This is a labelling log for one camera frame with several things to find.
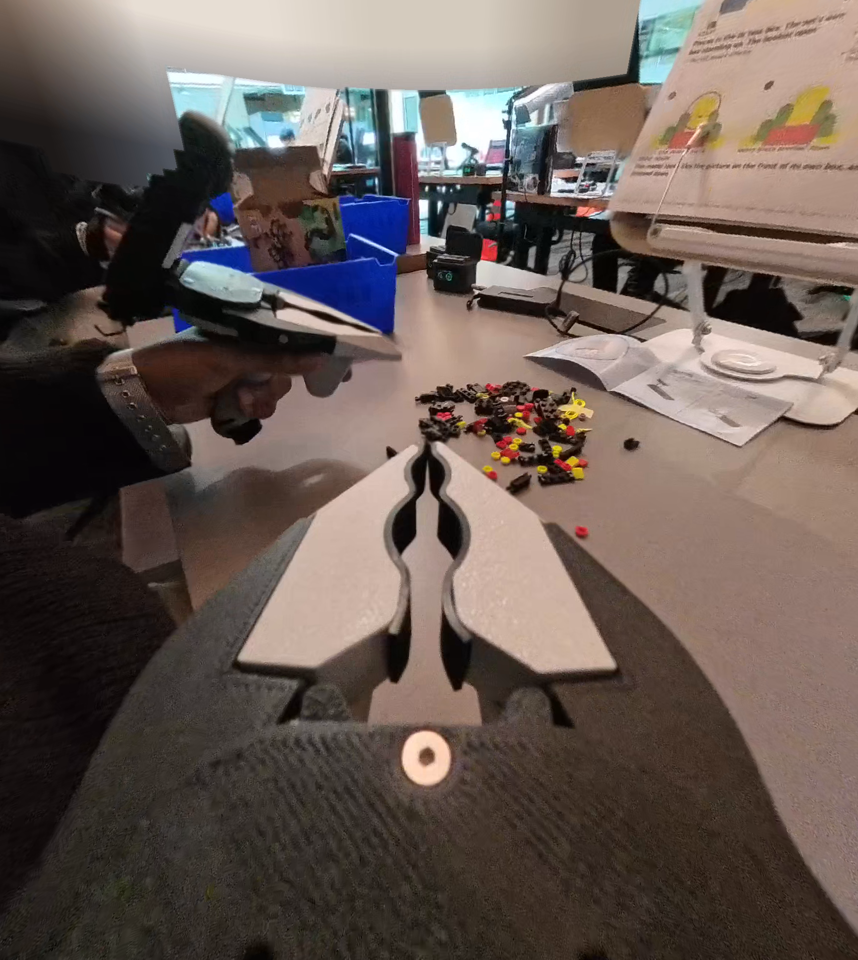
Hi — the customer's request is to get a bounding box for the grey wristwatch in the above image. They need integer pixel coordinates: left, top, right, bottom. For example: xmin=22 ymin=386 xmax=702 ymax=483
xmin=95 ymin=348 xmax=194 ymax=476

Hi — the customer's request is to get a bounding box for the wooden top table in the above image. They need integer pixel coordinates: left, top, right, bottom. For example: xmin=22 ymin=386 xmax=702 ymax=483
xmin=417 ymin=171 xmax=613 ymax=273

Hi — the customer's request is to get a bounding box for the lego instruction booklet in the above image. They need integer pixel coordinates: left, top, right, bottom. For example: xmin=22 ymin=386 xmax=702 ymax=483
xmin=524 ymin=333 xmax=795 ymax=448

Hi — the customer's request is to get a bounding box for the blue bin with white tag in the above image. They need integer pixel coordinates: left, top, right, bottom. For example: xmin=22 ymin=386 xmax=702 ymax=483
xmin=172 ymin=232 xmax=400 ymax=336

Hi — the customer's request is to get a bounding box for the printed instruction sheet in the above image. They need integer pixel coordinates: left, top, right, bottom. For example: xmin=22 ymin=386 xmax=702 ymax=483
xmin=609 ymin=0 xmax=858 ymax=246

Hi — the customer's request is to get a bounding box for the person's left forearm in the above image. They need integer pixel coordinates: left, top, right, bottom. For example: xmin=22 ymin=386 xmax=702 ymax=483
xmin=0 ymin=330 xmax=167 ymax=520

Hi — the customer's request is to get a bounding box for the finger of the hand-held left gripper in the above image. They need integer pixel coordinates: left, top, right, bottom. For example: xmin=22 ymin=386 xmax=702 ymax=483
xmin=264 ymin=288 xmax=385 ymax=336
xmin=279 ymin=307 xmax=404 ymax=366

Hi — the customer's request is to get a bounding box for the black device green light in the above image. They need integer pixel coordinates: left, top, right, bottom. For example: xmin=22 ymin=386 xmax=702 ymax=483
xmin=424 ymin=223 xmax=485 ymax=295

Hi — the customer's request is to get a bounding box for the dark red cushion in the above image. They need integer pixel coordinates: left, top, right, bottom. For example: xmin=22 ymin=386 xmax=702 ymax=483
xmin=390 ymin=130 xmax=421 ymax=250

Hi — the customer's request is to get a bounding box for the cardboard lego box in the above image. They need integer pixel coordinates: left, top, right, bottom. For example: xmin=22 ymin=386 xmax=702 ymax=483
xmin=231 ymin=144 xmax=349 ymax=274

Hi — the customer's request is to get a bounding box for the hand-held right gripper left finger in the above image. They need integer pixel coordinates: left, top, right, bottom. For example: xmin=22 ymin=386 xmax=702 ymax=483
xmin=236 ymin=442 xmax=430 ymax=687

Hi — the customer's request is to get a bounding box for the blue plastic bin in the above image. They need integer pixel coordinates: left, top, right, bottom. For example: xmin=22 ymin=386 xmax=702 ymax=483
xmin=337 ymin=192 xmax=412 ymax=258

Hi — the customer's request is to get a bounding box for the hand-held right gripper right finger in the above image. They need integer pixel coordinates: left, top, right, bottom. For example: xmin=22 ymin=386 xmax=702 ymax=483
xmin=429 ymin=441 xmax=619 ymax=691

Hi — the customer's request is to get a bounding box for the person's left hand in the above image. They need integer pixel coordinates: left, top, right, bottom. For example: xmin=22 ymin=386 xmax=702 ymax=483
xmin=129 ymin=336 xmax=334 ymax=440

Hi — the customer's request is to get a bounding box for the person's black sweater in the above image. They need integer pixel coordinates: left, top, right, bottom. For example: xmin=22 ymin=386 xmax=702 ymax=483
xmin=0 ymin=495 xmax=184 ymax=939

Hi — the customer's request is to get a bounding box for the beige panel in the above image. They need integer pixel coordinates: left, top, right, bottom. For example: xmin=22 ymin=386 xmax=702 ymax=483
xmin=418 ymin=92 xmax=460 ymax=149
xmin=558 ymin=81 xmax=652 ymax=160

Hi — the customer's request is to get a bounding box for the pile of lego pieces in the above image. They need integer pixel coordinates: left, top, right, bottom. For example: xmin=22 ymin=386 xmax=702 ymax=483
xmin=414 ymin=380 xmax=596 ymax=496

